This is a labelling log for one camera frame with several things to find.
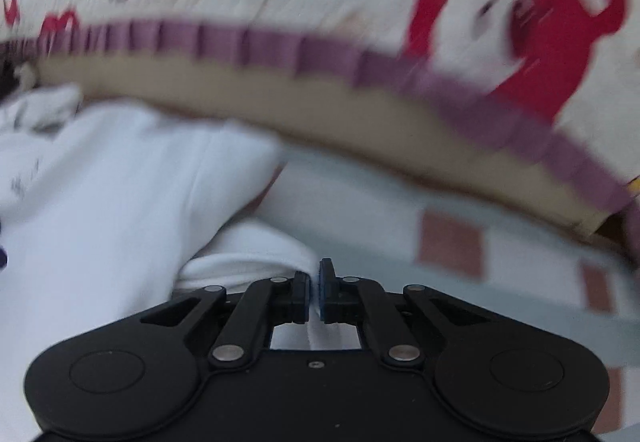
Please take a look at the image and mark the checked bed sheet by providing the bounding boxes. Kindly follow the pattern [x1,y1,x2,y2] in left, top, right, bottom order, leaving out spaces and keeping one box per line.
[260,147,640,438]

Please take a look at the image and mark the white garment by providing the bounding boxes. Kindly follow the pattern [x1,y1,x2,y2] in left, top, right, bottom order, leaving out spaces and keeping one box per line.
[0,84,363,442]

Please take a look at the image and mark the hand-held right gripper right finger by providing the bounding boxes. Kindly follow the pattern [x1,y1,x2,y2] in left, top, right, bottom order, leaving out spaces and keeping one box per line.
[319,258,493,369]

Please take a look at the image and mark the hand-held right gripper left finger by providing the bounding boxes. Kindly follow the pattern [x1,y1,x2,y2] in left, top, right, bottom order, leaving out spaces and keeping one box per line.
[141,270,312,370]

